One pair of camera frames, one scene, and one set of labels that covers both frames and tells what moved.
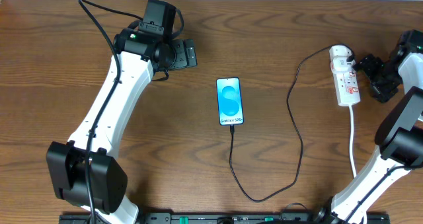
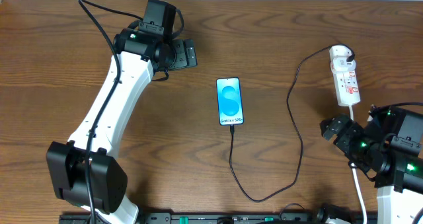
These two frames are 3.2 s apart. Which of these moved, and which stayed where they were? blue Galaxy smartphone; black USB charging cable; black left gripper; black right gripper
Moved: black right gripper
Stayed: black left gripper; blue Galaxy smartphone; black USB charging cable
